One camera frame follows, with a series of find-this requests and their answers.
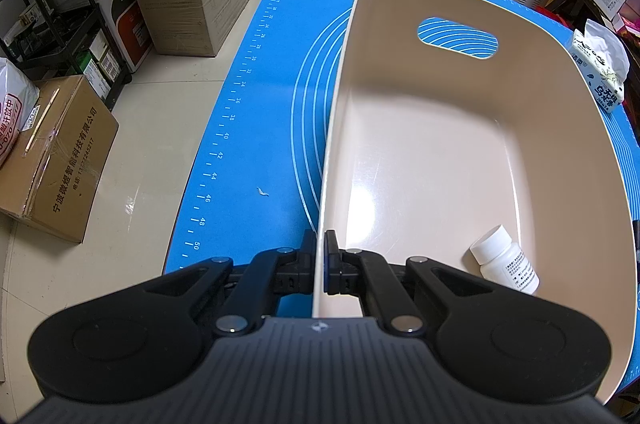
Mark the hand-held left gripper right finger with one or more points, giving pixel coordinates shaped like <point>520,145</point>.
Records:
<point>328,264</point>

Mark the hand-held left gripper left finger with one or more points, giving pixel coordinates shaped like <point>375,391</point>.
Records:
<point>310,261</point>

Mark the beige plastic basin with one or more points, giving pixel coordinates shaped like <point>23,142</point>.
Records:
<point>425,154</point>

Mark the white pill bottle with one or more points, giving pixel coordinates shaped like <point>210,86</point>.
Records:
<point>500,256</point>

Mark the small white scrap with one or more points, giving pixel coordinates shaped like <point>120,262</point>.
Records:
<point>262,191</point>

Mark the blue silicone mat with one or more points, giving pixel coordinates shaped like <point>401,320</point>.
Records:
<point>270,104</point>

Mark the taped cardboard box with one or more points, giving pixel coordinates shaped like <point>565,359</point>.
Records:
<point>60,164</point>

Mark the white red appliance box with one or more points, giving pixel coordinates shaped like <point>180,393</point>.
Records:
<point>125,29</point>

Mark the white tissue pack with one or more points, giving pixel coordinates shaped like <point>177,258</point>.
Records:
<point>600,79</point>

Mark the white red-print plastic bag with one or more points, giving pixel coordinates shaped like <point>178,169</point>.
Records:
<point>12,104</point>

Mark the dark wooden table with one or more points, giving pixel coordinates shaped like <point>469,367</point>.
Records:
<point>575,2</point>

